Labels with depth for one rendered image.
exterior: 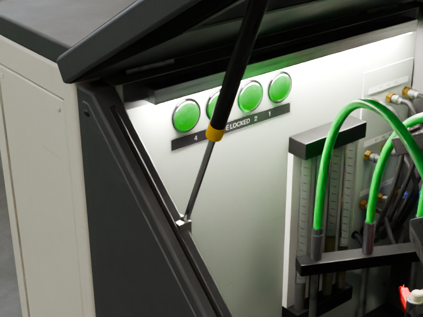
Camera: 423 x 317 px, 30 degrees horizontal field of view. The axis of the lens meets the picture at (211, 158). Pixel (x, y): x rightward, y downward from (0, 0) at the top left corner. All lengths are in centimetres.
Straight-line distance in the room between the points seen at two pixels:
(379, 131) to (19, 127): 63
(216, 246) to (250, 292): 14
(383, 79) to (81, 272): 61
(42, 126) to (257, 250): 41
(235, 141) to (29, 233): 38
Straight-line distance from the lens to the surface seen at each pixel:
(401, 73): 144
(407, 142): 96
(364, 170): 145
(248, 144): 122
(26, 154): 126
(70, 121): 108
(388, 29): 134
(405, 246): 137
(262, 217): 130
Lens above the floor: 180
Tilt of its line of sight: 25 degrees down
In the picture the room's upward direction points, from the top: straight up
